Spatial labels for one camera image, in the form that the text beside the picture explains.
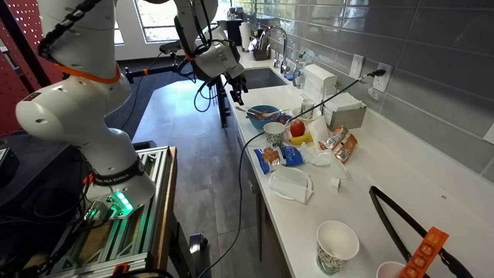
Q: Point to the black and orange tongs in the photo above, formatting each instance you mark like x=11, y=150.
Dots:
x=391, y=216

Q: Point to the white wall outlet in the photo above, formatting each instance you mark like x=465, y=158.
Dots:
x=383, y=82

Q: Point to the small white cup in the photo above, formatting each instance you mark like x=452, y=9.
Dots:
x=273, y=133

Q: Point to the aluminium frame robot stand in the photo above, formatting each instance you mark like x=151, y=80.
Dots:
x=128, y=232

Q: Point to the black box with light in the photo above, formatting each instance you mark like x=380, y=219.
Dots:
x=199, y=256

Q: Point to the white wall switch plate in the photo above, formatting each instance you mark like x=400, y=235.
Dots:
x=357, y=65

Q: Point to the black power plug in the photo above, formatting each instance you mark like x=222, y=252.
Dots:
x=377, y=73

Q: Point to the pretzel snack bag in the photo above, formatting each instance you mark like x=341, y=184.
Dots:
x=270, y=156

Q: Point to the small white cube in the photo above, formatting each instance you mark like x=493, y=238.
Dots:
x=335, y=184

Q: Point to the red perforated panel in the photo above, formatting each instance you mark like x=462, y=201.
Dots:
x=15, y=77

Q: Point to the blue bowl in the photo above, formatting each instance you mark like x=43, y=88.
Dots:
x=262, y=122

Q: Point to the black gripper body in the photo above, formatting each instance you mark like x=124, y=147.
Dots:
x=233, y=77

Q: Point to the clear plastic wrapper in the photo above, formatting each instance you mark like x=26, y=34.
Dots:
x=320, y=156

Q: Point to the window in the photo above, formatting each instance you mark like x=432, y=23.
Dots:
x=156, y=20

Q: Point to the white tissue box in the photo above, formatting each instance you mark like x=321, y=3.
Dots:
x=318, y=82

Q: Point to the blue snack packet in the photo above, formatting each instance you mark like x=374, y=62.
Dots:
x=292, y=154

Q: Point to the metal faucet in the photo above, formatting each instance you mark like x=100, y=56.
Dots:
x=281, y=51

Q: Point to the orange plastic strip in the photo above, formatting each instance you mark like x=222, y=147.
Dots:
x=425, y=252

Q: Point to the kitchen sink basin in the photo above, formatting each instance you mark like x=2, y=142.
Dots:
x=262, y=77

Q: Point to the black utensil holder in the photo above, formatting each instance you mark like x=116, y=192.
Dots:
x=261, y=51

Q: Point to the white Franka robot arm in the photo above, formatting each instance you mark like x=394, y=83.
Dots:
x=77, y=113

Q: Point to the red apple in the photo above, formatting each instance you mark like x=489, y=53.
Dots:
x=296, y=128

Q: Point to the pink cup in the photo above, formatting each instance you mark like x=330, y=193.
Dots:
x=389, y=270

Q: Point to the patterned paper cup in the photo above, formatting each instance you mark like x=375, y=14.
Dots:
x=334, y=247

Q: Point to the yellow banana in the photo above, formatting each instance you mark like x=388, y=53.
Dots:
x=303, y=139

